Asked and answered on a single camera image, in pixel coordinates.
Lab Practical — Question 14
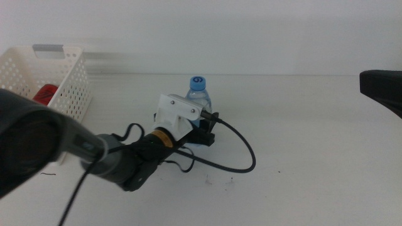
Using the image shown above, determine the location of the clear water bottle blue label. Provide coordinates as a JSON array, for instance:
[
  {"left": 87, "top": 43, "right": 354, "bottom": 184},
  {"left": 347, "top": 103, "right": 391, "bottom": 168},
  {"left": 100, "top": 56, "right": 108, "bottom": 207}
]
[{"left": 184, "top": 75, "right": 213, "bottom": 148}]

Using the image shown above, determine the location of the red cola can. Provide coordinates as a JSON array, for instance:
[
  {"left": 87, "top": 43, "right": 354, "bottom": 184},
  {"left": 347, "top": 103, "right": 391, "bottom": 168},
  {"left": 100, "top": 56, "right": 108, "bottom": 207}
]
[{"left": 32, "top": 83, "right": 60, "bottom": 107}]

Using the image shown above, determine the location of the thin black cable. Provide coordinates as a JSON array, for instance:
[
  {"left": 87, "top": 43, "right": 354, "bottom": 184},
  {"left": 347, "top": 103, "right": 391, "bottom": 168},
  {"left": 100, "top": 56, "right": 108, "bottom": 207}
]
[{"left": 57, "top": 122, "right": 196, "bottom": 226}]

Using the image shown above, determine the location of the white perforated plastic basket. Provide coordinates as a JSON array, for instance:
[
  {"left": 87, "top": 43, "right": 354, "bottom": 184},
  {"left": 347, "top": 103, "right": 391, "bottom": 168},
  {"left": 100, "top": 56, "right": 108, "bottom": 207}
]
[{"left": 0, "top": 45, "right": 93, "bottom": 166}]

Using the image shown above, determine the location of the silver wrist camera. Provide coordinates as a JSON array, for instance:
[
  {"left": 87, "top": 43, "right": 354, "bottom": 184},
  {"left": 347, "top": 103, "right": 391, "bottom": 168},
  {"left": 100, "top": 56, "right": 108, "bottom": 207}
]
[{"left": 168, "top": 93, "right": 214, "bottom": 122}]

